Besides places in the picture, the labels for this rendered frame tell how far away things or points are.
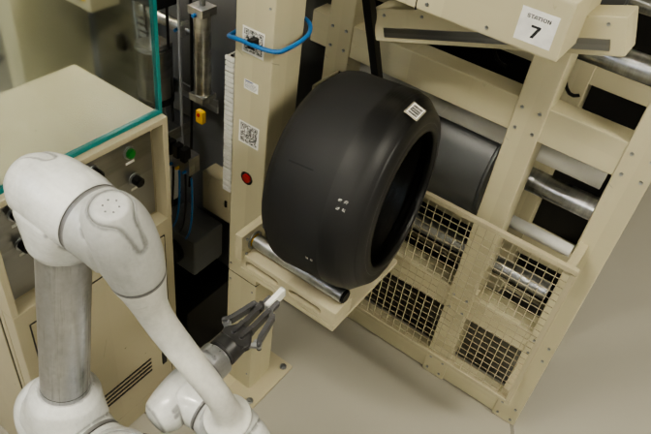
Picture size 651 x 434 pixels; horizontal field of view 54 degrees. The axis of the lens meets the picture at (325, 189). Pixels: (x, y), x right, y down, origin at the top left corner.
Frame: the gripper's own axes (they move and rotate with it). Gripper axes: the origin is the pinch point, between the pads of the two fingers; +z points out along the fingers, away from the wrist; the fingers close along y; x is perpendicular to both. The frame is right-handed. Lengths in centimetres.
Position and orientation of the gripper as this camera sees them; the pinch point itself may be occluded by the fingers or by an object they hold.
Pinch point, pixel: (274, 299)
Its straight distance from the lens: 167.9
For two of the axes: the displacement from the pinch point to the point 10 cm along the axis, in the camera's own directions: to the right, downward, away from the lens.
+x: -0.4, 7.0, 7.1
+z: 6.0, -5.5, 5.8
